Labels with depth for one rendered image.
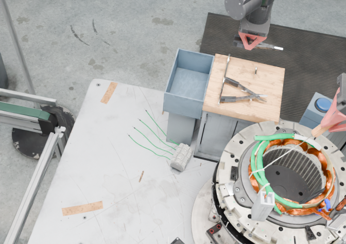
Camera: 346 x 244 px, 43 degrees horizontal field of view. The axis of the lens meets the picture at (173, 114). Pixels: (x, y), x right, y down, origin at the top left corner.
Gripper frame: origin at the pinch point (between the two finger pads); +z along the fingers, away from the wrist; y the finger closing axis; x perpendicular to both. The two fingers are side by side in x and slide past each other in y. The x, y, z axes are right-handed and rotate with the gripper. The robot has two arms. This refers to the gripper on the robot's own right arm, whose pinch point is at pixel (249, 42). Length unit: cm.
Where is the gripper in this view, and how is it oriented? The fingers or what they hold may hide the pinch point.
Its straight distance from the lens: 114.1
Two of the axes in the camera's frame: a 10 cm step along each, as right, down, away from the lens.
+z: -0.5, 5.6, 8.3
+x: 9.7, 2.1, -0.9
